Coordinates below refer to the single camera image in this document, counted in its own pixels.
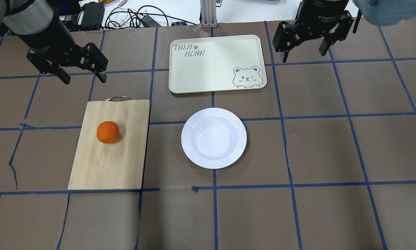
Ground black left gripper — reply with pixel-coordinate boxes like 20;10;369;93
26;35;108;84

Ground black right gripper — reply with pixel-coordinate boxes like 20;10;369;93
272;0;354;63

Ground orange fruit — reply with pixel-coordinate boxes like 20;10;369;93
96;121;120;144

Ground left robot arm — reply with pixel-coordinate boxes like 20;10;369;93
0;0;108;84

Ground cream bear tray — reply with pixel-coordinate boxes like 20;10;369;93
169;35;268;94

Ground black power adapter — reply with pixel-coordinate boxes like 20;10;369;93
80;2;105;31

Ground wooden cutting board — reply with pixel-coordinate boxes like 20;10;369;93
68;100;150;190

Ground white round plate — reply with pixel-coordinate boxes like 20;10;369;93
181;108;247;169

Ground tangled black cables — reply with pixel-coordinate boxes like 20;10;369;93
105;4;170;29

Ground aluminium frame post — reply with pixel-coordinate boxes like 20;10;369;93
200;0;218;28

